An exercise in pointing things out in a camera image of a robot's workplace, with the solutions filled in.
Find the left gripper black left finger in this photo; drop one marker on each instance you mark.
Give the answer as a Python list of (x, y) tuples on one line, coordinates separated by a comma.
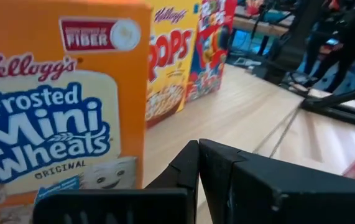
[(118, 208)]

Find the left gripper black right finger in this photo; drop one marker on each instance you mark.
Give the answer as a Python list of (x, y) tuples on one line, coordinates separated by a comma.
[(289, 199)]

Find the orange Mini-Wheats cereal box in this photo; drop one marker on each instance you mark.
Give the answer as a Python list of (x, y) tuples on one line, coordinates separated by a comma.
[(56, 109)]

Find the yellow Corn Pops cereal box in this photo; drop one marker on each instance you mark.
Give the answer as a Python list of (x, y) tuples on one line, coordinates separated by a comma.
[(168, 77)]

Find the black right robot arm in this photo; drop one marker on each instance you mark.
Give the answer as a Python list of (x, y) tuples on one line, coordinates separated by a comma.
[(351, 28)]

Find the wooden shelf with black frame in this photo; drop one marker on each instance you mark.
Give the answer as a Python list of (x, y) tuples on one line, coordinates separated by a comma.
[(242, 105)]

